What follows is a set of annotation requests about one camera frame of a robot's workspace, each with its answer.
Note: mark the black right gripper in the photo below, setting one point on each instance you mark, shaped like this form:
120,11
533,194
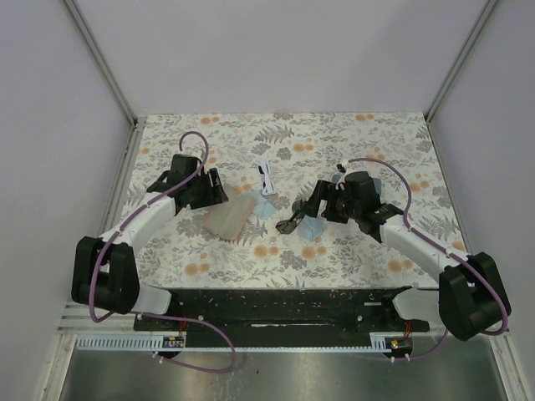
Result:
325,190

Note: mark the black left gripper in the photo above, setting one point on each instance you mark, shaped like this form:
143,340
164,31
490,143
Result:
215,193

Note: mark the pink glasses case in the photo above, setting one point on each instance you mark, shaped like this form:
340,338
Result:
226,220

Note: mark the light blue cloth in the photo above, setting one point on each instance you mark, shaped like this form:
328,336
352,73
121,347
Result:
263,209
310,229

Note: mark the black sunglasses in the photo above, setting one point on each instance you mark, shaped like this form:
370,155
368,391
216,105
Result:
286,227

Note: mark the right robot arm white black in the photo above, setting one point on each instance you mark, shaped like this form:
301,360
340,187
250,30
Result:
470,297

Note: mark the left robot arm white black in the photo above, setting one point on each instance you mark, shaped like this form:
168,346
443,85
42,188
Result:
105,271

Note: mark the blue-grey glasses case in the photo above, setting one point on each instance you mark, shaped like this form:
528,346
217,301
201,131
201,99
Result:
378,186

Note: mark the floral table mat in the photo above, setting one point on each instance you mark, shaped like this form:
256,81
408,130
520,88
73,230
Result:
301,149

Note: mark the white frame sunglasses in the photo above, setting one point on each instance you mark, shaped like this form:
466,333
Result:
265,171

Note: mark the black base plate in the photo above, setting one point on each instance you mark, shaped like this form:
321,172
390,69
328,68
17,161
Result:
295,318

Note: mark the white slotted cable duct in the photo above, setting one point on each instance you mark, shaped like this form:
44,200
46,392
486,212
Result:
161,343

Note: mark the left aluminium frame post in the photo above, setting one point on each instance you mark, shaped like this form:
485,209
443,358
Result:
82,25

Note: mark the aluminium frame post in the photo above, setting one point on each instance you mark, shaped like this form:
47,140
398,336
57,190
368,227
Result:
82,25
461,58

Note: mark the right aluminium frame post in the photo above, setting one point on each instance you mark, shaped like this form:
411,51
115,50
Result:
461,58

